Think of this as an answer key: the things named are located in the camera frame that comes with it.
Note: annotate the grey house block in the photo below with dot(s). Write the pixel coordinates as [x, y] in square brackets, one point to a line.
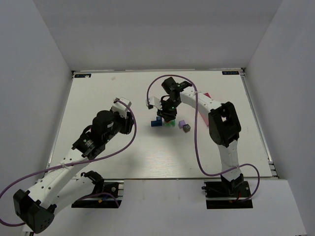
[186, 128]

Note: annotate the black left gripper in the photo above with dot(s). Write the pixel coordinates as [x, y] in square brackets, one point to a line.
[128, 123]

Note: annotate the corner label sticker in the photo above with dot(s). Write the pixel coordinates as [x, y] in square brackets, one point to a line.
[82, 75]
[230, 72]

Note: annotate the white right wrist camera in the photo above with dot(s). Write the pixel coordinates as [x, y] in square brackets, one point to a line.
[153, 102]

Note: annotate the green hospital arch block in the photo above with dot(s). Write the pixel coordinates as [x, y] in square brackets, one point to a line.
[167, 124]

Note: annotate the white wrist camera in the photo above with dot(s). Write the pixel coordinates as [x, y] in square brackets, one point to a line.
[153, 102]
[121, 108]

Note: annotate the pink plastic box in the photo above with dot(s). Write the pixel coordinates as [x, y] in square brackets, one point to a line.
[205, 117]

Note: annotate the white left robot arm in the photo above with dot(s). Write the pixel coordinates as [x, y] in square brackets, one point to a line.
[38, 205]

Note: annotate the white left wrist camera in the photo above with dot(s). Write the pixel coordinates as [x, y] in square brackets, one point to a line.
[121, 108]

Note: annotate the left corner label sticker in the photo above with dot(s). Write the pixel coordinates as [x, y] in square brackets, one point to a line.
[82, 75]

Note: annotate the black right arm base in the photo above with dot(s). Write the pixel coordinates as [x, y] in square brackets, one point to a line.
[218, 196]

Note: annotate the right corner label sticker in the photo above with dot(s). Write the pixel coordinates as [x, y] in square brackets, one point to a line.
[230, 72]

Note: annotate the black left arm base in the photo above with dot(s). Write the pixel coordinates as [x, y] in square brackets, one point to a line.
[110, 196]

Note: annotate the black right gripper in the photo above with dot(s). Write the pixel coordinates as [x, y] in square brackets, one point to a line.
[167, 115]

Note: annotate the purple printed cube block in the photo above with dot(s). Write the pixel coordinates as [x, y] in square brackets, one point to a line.
[181, 123]

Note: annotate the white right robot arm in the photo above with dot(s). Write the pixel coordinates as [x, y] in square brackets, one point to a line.
[223, 123]

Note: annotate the dark blue rectangular block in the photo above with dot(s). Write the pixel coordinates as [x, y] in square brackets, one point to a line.
[154, 123]

